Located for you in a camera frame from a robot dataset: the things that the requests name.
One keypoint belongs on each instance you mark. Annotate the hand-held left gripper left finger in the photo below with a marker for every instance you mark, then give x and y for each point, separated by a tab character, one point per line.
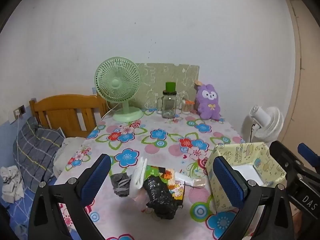
96	177

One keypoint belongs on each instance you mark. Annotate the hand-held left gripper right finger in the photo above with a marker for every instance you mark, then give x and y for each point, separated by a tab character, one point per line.
230	182

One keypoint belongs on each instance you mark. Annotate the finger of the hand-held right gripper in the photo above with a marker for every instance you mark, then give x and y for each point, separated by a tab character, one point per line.
308	153
283	155

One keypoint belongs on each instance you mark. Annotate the yellow patterned storage box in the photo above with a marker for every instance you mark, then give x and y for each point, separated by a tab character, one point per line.
250	152

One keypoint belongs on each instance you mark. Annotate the colorful printed box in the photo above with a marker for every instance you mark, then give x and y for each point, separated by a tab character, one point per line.
178	190

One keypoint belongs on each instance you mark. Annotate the pink printed packet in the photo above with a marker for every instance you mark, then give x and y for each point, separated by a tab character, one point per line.
200	183

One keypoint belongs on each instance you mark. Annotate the white fan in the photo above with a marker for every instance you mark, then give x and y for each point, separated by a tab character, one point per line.
271	122

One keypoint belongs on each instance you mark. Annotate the white bedding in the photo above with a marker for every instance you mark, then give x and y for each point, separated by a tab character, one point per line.
67	147

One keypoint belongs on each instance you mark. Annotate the grey plaid pillow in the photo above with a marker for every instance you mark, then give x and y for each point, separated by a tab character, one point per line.
37	150

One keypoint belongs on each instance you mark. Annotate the black plastic bag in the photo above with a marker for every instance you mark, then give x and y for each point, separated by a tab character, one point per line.
160	197

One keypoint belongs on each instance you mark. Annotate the floral tablecloth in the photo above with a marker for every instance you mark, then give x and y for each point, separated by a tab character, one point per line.
160	150

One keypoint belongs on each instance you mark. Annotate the beige door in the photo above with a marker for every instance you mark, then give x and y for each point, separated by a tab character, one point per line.
307	80

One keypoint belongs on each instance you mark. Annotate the wooden bed headboard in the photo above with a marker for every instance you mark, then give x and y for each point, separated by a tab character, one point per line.
65	105

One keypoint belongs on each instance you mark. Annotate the purple plush toy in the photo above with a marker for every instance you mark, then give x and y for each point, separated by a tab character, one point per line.
210	105

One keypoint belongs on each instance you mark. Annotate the small jar of cotton swabs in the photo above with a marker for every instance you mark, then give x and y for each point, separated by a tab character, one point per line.
187	108

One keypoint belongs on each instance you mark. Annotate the crumpled white cloth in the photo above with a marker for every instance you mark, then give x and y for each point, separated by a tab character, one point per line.
11	182

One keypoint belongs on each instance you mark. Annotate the blue tape piece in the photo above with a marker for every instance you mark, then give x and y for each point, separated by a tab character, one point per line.
94	91

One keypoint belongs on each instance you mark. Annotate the green desk fan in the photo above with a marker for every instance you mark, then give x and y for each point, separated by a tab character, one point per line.
116	82

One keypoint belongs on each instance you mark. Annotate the glass mug jar green lid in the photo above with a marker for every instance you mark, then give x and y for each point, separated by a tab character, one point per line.
168	105

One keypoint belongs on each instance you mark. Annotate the green patterned board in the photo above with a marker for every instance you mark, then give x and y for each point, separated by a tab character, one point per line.
160	75

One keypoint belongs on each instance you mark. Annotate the wall socket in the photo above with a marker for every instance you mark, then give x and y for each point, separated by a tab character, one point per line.
18	111

